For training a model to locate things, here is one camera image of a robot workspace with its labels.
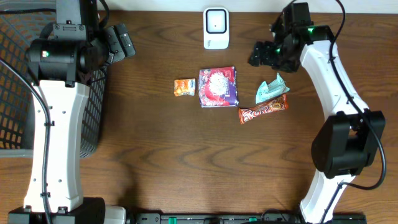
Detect orange chocolate bar wrapper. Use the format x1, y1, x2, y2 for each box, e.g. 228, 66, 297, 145
238, 94, 289, 124

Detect purple red snack packet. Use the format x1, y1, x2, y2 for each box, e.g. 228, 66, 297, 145
198, 67, 239, 108

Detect teal snack packet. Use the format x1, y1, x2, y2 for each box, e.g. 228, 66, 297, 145
256, 73, 290, 104

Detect white barcode scanner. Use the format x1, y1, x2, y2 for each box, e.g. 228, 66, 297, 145
203, 7, 229, 50

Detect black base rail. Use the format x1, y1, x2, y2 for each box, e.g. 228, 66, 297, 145
133, 212, 368, 224

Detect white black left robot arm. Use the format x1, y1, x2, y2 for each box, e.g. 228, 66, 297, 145
8, 0, 136, 224

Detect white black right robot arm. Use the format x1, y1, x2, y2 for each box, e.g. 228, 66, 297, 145
248, 1, 386, 223

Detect small orange snack packet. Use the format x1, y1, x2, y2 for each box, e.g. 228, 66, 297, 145
174, 78, 196, 96

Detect dark grey plastic basket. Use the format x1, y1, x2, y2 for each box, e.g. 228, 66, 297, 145
1, 1, 106, 158

